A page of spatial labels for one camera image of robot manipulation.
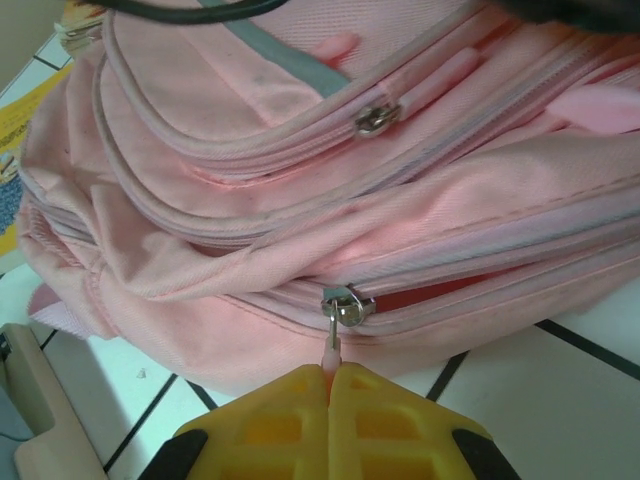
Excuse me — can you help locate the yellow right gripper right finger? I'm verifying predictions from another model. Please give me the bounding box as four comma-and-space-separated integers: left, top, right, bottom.
327, 362, 521, 480

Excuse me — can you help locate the teal pencil case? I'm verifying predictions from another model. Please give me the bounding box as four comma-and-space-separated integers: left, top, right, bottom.
0, 322, 109, 480

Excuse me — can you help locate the yellow book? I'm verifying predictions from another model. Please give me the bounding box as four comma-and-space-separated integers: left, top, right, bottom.
0, 63, 76, 274

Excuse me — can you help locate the pink school backpack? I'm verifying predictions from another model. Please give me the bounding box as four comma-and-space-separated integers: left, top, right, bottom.
17, 0, 640, 391

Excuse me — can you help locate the black left camera cable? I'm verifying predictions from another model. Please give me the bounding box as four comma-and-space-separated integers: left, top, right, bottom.
74, 0, 281, 26

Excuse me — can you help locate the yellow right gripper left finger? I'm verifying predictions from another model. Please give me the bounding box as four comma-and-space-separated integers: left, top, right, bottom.
142, 363, 332, 480

